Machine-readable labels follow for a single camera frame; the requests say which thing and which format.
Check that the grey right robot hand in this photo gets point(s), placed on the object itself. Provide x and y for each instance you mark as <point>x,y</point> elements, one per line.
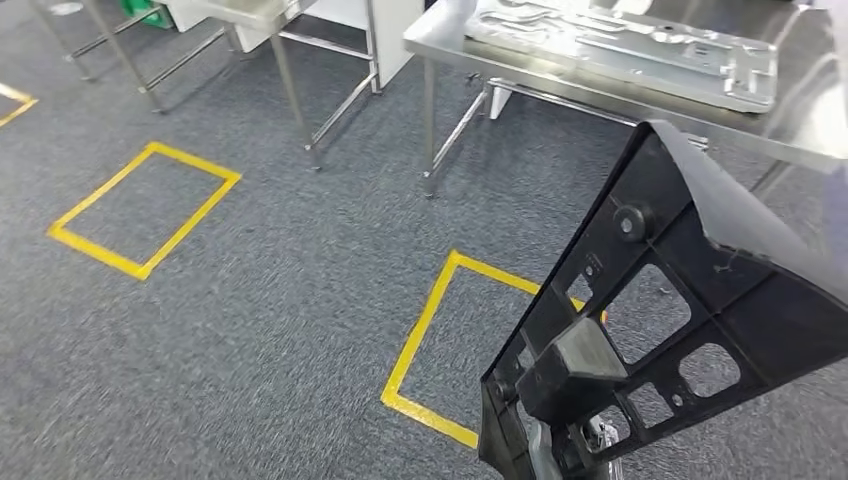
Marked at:
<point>601,434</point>

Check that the black plastic mounting plate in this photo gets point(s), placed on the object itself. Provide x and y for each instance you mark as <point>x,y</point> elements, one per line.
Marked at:
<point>762,311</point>

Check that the stainless steel workbench table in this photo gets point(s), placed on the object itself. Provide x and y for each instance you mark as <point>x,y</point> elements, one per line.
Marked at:
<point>596,86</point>

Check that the grey metal fixture plate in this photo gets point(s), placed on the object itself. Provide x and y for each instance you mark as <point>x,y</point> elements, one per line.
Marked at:
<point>629,46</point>

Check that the white cabinet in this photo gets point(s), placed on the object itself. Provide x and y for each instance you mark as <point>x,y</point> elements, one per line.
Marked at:
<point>397,40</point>

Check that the yellow floor tape square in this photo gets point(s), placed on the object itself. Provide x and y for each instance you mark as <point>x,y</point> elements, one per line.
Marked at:
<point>20,95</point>
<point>93,253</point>

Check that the green object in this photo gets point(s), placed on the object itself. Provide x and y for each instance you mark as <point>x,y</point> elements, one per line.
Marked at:
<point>142,12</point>

